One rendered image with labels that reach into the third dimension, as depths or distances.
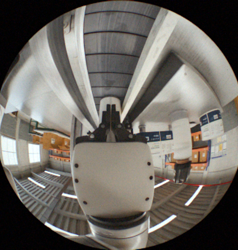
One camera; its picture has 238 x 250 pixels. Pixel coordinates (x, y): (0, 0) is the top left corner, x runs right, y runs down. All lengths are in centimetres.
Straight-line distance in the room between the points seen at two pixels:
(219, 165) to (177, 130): 454
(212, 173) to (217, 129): 446
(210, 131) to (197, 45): 41
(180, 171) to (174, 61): 34
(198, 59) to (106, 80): 24
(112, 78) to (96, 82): 3
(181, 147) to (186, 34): 34
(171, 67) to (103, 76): 13
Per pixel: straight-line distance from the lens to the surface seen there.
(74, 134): 37
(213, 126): 51
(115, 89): 18
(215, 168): 482
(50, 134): 194
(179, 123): 33
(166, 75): 19
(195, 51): 23
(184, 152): 33
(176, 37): 20
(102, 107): 18
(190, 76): 19
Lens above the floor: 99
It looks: 15 degrees down
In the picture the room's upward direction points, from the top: 178 degrees clockwise
